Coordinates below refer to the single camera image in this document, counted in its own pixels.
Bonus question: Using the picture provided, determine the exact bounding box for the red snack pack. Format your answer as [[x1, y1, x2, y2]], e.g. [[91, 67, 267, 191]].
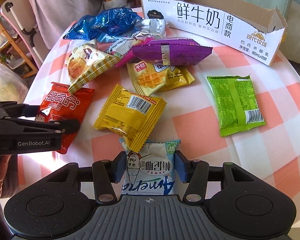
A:
[[36, 81, 96, 155]]

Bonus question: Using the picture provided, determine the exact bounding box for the blue white Amer snack pack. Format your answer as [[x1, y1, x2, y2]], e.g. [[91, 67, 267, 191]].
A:
[[120, 139, 181, 196]]

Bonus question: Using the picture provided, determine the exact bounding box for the yellow barcode snack pack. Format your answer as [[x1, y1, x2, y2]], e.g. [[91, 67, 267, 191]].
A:
[[94, 85, 167, 152]]

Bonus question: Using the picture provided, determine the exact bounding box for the croissant snack pack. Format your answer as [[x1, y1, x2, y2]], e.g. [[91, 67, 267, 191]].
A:
[[65, 39, 120, 94]]

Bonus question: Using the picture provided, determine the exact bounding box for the green snack pack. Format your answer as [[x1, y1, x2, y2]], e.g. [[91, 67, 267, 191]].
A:
[[207, 76, 266, 137]]

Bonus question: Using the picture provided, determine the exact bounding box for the pink white Amer snack pack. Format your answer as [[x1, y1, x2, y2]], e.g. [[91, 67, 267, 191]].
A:
[[105, 38, 141, 57]]

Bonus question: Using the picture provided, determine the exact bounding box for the yellow waffle snack pack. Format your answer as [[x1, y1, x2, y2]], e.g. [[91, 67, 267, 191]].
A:
[[127, 61, 194, 96]]

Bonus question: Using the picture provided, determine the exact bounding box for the blue foil snack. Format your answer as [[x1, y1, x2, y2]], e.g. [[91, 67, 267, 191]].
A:
[[63, 15, 99, 41], [87, 7, 142, 43]]

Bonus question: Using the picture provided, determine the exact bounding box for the purple snack pack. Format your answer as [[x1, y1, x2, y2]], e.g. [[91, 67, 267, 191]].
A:
[[116, 37, 212, 67]]

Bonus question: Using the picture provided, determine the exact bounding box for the silver foil snack pack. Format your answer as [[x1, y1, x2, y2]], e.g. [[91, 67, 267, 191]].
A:
[[133, 18, 166, 38]]

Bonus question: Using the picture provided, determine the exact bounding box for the plastic bag with vegetables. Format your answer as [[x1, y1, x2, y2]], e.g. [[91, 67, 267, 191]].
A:
[[0, 64, 29, 103]]

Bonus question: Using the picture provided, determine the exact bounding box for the wooden shelf rack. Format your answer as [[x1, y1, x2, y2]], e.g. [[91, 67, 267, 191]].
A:
[[0, 21, 38, 79]]

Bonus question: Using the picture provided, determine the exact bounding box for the checkered pink fabric cover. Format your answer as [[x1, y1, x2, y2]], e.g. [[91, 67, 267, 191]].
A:
[[29, 0, 104, 49]]

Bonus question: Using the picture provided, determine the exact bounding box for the white printed bag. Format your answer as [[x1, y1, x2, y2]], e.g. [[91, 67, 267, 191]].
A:
[[103, 0, 128, 10]]

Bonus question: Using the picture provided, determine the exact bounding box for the cut milk carton box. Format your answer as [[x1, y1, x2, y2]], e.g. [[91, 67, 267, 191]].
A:
[[141, 0, 287, 65]]

